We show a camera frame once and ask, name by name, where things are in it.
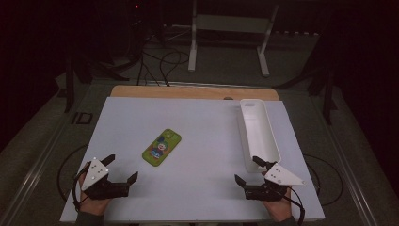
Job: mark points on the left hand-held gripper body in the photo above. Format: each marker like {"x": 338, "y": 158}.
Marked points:
{"x": 103, "y": 188}

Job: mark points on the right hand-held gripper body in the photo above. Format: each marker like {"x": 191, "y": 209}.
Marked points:
{"x": 269, "y": 188}

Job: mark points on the white oblong plastic tray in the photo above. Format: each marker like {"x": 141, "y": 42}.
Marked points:
{"x": 260, "y": 138}

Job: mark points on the green phone with cartoon case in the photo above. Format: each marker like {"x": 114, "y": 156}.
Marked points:
{"x": 161, "y": 147}

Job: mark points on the person's left hand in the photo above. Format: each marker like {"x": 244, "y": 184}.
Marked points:
{"x": 91, "y": 204}

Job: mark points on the person's right hand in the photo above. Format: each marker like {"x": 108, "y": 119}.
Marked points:
{"x": 279, "y": 208}

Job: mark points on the white table mat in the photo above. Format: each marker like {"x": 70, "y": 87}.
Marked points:
{"x": 200, "y": 188}

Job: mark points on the dark round table grommet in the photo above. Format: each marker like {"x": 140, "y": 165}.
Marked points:
{"x": 228, "y": 98}

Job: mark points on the black tripod stand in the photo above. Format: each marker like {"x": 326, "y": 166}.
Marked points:
{"x": 327, "y": 94}
{"x": 70, "y": 84}

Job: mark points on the white metal stand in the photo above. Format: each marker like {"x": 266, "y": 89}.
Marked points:
{"x": 227, "y": 23}

